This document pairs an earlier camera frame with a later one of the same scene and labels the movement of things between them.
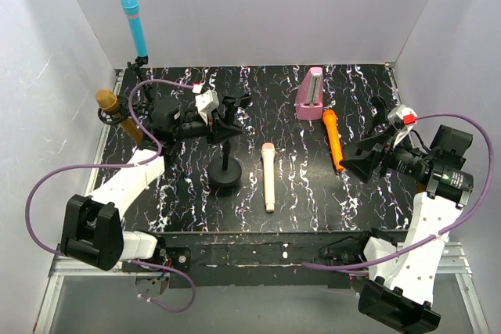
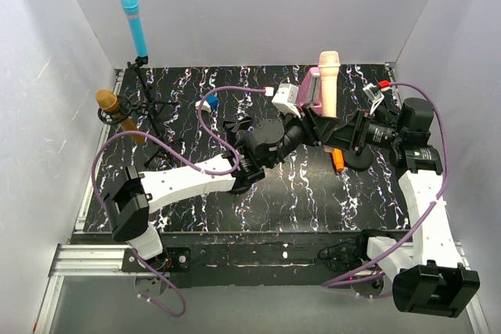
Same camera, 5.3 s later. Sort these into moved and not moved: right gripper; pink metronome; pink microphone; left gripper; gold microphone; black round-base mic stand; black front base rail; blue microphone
Moved: pink microphone; left gripper; black round-base mic stand; right gripper
Not moved: black front base rail; blue microphone; gold microphone; pink metronome
